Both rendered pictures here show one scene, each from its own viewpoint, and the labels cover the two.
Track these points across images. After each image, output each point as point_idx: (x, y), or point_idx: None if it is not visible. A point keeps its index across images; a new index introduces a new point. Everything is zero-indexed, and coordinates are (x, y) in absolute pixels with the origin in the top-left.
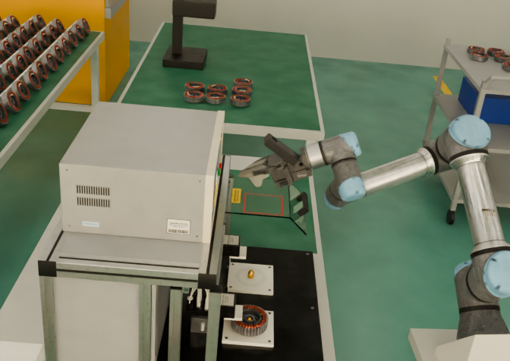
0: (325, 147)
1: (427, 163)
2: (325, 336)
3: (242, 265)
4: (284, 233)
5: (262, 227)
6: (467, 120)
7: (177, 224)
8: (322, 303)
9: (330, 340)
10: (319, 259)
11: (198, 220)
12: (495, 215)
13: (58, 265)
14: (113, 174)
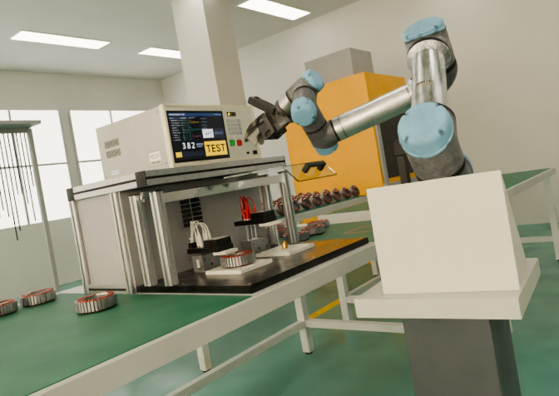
0: (289, 88)
1: (408, 88)
2: (305, 272)
3: (289, 245)
4: (363, 236)
5: (348, 236)
6: (418, 22)
7: (154, 155)
8: (333, 259)
9: (305, 274)
10: (373, 243)
11: (163, 147)
12: (431, 83)
13: (74, 190)
14: (117, 126)
